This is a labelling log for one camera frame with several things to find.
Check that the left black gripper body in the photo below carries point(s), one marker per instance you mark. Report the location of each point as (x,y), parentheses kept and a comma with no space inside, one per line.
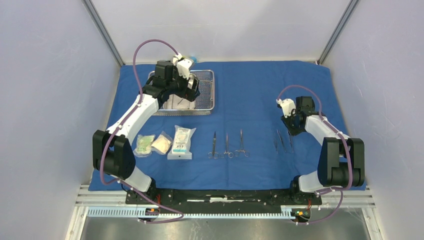
(178,85)

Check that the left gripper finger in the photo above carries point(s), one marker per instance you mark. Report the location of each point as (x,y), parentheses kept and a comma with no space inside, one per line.
(194,84)
(191,95)

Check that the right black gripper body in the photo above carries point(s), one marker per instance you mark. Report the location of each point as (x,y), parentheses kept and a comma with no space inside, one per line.
(290,123)

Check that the metal mesh tray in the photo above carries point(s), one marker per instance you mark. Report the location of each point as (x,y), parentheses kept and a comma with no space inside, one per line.
(204,103)

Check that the steel toothed tissue forceps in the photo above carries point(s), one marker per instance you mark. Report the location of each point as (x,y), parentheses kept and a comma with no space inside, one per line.
(281,140)

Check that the white sterile packet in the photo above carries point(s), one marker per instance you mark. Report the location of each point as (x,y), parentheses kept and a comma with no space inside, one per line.
(180,149)

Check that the blue surgical wrap cloth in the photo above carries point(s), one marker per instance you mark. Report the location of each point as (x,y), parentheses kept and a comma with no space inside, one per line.
(245,98)

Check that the beige gauze packet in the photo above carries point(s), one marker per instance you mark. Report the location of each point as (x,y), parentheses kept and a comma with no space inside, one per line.
(162,143)

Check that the steel hemostat forceps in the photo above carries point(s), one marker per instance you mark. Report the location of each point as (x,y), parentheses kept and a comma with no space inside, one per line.
(241,150)

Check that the steel surgical scissors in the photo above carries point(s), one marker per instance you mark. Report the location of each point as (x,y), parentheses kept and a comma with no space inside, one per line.
(213,154)

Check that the steel ring-handled forceps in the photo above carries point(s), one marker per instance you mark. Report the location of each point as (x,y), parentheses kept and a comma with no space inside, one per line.
(227,149)

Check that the green sterile packet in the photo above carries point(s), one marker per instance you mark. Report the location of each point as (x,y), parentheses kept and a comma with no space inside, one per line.
(143,146)

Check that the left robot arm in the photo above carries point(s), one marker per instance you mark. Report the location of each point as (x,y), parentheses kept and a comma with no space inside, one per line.
(112,148)

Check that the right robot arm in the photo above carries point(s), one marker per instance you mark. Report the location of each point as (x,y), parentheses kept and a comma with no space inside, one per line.
(341,163)

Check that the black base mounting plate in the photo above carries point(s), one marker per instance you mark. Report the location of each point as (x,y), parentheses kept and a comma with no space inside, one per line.
(232,201)

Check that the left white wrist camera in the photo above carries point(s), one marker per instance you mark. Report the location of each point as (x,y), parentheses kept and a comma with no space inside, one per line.
(183,66)

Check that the slotted cable duct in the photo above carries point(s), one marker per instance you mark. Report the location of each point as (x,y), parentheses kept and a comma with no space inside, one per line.
(144,213)

